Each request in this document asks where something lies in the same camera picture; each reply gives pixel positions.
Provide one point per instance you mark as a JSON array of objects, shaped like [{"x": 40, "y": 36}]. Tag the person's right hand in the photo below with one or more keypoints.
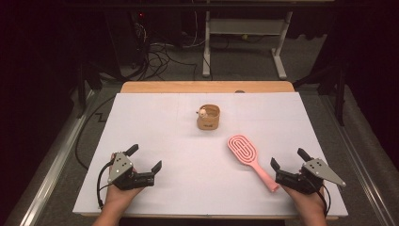
[{"x": 309, "y": 202}]

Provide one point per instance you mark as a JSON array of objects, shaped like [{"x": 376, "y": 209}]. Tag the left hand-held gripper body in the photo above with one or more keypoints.
[{"x": 120, "y": 166}]

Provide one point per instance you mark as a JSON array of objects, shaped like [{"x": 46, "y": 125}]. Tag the black metal stand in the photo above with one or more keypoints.
[
  {"x": 339, "y": 94},
  {"x": 82, "y": 91}
]

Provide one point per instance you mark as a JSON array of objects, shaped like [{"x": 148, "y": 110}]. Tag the aluminium rail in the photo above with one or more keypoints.
[
  {"x": 59, "y": 160},
  {"x": 357, "y": 157}
]

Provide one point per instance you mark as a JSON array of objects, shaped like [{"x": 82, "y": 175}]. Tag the pink hairbrush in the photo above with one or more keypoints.
[{"x": 242, "y": 150}]

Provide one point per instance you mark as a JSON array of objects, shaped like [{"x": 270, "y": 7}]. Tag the white metal table frame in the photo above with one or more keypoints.
[{"x": 247, "y": 26}]

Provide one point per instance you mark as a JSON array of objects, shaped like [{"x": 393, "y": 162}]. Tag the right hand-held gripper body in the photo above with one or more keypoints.
[{"x": 320, "y": 171}]

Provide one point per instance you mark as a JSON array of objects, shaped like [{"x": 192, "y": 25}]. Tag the white sheet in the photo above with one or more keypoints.
[{"x": 175, "y": 150}]

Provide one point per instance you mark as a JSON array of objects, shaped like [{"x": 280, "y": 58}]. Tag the wooden cup with small figure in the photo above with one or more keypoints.
[{"x": 208, "y": 123}]

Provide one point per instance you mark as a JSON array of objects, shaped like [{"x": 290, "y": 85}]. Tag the black computer tower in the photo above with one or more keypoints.
[{"x": 139, "y": 37}]

